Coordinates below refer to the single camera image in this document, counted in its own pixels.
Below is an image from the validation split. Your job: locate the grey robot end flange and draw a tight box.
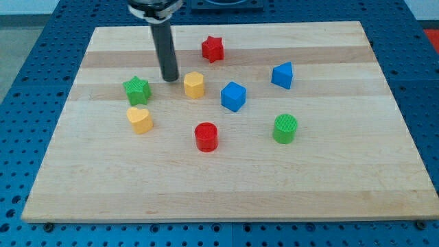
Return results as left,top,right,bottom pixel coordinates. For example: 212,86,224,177
127,0,183,23

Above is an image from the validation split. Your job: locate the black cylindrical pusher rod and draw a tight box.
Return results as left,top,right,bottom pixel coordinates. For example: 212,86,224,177
150,20,179,82

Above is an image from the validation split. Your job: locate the blue cube block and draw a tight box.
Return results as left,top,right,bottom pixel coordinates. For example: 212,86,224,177
220,82,246,112

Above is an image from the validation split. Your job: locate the red star block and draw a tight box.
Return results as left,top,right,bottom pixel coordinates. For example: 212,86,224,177
202,36,224,63

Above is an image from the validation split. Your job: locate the yellow hexagon block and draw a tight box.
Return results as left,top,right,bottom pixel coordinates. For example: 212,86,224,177
184,71,204,99

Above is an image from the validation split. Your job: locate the green star block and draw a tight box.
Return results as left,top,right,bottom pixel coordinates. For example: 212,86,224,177
123,76,152,106

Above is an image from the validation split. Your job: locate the yellow heart block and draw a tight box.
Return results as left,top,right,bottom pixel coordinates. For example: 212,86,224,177
126,107,154,134

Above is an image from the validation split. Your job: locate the red cylinder block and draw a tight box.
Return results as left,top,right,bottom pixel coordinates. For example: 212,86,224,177
194,122,219,152

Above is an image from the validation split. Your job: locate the blue triangle block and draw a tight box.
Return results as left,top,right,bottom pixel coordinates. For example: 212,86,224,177
271,62,294,89

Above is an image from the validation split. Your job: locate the green cylinder block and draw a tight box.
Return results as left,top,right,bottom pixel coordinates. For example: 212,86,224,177
272,114,298,144

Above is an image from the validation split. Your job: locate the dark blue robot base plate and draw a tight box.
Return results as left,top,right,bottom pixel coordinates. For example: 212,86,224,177
187,0,264,11

